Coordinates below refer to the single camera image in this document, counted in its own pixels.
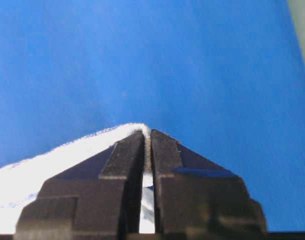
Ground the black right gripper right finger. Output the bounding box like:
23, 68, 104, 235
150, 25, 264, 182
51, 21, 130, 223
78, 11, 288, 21
151, 130, 267, 240

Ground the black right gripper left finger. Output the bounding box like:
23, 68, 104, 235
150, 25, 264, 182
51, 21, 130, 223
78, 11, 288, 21
14, 131, 145, 240

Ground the blue table mat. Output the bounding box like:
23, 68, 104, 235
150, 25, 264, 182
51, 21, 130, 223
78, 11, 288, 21
0, 0, 305, 231

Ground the white blue-striped towel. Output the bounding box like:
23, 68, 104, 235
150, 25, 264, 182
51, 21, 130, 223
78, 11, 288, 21
0, 123, 155, 234

